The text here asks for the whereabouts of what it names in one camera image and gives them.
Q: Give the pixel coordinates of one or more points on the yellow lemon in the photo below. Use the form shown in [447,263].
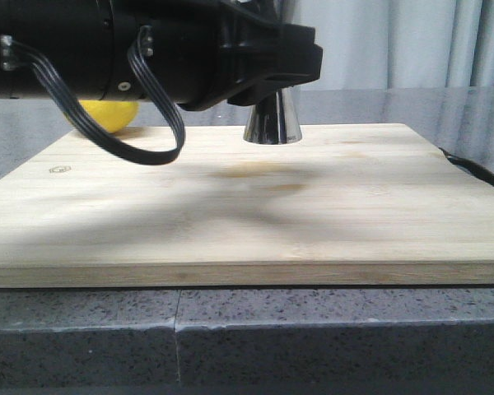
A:
[113,116]

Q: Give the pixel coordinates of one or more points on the steel cocktail jigger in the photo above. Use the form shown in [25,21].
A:
[273,121]

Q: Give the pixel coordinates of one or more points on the light wooden cutting board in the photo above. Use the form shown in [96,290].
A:
[365,204]

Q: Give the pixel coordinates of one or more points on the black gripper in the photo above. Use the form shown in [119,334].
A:
[251,55]

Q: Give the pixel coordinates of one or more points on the grey curtain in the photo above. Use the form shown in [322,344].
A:
[400,44]

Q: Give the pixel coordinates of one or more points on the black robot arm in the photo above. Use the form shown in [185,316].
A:
[88,41]

